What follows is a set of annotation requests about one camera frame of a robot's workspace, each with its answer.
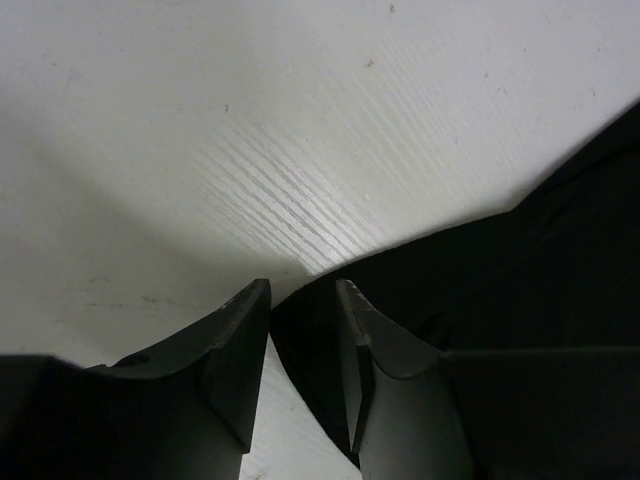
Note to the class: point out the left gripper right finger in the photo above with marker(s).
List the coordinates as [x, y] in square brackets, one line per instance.
[415, 412]

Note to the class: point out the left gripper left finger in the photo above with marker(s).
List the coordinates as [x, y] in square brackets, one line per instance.
[183, 408]

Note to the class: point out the black tank top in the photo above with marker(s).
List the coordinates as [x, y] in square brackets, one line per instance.
[558, 271]

